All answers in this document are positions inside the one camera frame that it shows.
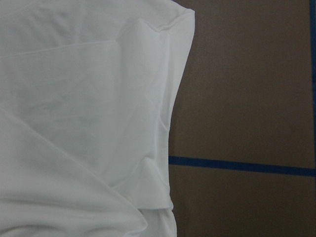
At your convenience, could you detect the white long-sleeve printed shirt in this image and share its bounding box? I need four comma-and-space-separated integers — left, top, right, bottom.
0, 0, 195, 237

